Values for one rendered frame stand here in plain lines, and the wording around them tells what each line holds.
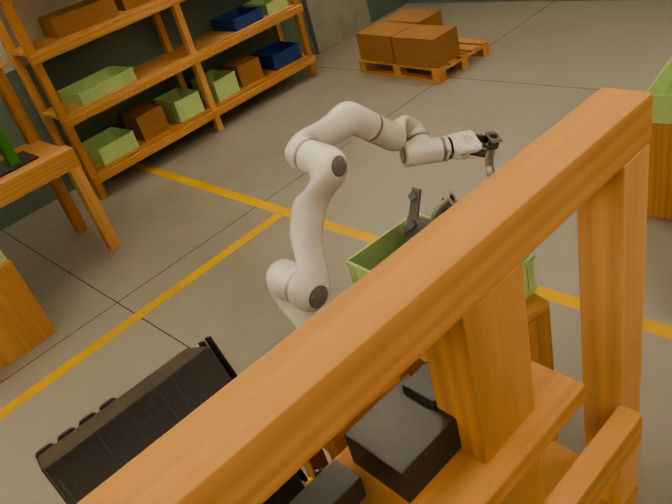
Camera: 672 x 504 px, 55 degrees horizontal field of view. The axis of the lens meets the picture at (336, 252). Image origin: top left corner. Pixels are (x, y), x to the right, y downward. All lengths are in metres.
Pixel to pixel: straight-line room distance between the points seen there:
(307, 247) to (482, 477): 0.99
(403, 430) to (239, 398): 0.40
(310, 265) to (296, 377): 1.17
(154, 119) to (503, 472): 5.98
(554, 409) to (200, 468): 0.67
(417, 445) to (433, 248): 0.34
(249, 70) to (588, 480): 6.43
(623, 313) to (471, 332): 0.52
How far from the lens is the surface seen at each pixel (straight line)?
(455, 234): 0.87
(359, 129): 1.91
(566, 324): 3.59
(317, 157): 1.80
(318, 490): 1.06
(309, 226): 1.86
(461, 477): 1.09
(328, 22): 8.78
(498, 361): 0.99
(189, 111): 6.92
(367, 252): 2.67
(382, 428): 1.07
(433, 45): 6.70
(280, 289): 1.94
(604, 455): 1.44
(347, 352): 0.73
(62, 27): 6.35
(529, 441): 1.12
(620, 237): 1.25
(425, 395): 1.08
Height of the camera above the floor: 2.43
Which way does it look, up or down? 33 degrees down
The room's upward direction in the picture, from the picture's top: 16 degrees counter-clockwise
